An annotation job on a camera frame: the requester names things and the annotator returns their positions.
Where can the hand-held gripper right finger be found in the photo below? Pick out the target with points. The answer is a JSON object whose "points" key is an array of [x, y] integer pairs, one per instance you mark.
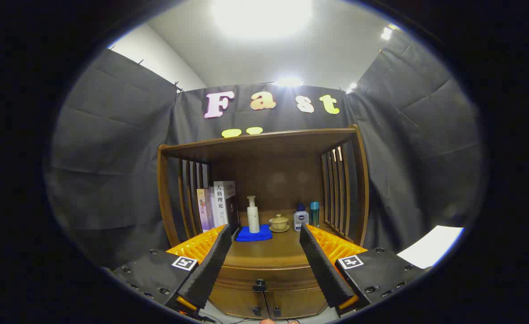
{"points": [[323, 270]]}

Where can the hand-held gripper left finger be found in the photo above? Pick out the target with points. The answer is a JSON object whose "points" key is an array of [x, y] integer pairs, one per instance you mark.
{"points": [[210, 270]]}

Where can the wooden drawer with black knob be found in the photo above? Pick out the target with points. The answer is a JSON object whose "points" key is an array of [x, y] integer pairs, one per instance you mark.
{"points": [[282, 276]]}

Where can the wooden cabinet door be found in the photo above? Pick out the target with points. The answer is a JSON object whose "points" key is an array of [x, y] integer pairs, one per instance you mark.
{"points": [[298, 303], [232, 301]]}

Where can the wooden countertop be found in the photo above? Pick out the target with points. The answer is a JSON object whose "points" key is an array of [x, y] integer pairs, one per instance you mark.
{"points": [[273, 252]]}

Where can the brown wooden cabinet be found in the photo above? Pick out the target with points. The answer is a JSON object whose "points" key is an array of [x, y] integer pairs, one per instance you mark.
{"points": [[269, 175]]}

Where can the folded blue cloth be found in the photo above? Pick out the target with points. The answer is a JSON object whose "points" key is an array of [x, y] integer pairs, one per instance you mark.
{"points": [[246, 235]]}

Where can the white lotion bottle blue cap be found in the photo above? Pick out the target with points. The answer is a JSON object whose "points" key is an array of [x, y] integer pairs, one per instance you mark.
{"points": [[300, 219]]}

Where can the teal slim bottle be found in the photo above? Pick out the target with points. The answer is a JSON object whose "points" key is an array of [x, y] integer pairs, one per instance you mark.
{"points": [[314, 213]]}

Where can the thin pink book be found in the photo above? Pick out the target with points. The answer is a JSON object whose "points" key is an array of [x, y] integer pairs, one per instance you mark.
{"points": [[205, 211]]}

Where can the yellow lidded teacup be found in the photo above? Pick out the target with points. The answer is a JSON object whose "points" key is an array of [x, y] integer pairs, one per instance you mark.
{"points": [[279, 222]]}

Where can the white pump bottle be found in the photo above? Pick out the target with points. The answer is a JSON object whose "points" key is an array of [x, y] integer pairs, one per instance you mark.
{"points": [[253, 220]]}

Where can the thick white book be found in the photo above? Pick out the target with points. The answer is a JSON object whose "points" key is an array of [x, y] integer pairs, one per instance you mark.
{"points": [[219, 202]]}

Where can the white board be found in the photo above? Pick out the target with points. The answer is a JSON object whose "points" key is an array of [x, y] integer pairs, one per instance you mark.
{"points": [[431, 247]]}

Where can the small ceiling light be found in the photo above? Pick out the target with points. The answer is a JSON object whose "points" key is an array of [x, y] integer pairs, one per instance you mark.
{"points": [[288, 82]]}

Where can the large ceiling light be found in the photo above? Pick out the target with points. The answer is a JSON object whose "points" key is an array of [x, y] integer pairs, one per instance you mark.
{"points": [[259, 18]]}

